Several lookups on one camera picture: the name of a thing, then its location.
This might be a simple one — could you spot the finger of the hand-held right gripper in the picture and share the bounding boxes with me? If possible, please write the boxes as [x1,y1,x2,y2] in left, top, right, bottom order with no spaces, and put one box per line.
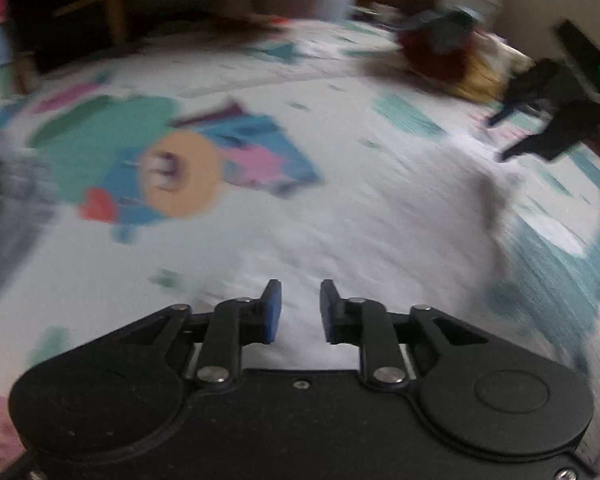
[500,105,596,162]
[487,60,566,127]

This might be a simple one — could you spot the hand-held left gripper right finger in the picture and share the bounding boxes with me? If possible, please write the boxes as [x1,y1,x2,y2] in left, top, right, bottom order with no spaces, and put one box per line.
[319,279,486,391]

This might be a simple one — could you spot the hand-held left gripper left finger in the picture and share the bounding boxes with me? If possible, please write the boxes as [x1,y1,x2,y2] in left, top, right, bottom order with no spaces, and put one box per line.
[115,279,284,388]

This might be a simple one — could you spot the folded grey clothes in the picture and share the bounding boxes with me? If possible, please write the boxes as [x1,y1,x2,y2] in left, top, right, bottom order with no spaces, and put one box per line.
[0,130,61,311]

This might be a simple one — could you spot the cream garment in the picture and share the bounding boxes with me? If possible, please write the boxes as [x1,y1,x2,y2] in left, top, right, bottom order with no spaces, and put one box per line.
[475,30,536,86]

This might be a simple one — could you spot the yellow garment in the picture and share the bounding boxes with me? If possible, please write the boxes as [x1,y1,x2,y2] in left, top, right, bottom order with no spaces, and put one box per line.
[452,52,511,103]

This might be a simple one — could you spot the dark red garment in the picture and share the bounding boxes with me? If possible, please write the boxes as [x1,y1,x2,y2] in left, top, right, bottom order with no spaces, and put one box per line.
[397,30,473,83]

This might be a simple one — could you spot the grey blue garment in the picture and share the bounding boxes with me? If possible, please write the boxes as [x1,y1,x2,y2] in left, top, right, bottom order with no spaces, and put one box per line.
[400,9,478,53]

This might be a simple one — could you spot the wooden chair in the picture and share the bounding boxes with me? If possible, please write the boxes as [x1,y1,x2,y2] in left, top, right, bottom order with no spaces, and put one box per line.
[10,0,131,93]

